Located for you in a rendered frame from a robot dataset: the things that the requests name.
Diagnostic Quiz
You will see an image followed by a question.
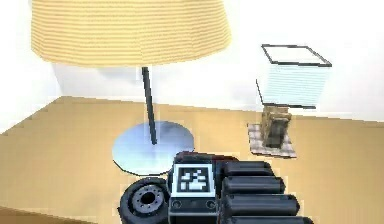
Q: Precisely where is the yellow shade floor lamp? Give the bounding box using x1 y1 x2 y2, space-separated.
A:
30 0 233 177

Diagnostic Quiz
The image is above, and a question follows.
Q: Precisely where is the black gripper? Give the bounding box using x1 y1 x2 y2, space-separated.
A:
117 177 172 224

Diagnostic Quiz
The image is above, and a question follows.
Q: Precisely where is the white square shade lamp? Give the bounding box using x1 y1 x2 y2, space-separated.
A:
247 43 333 159

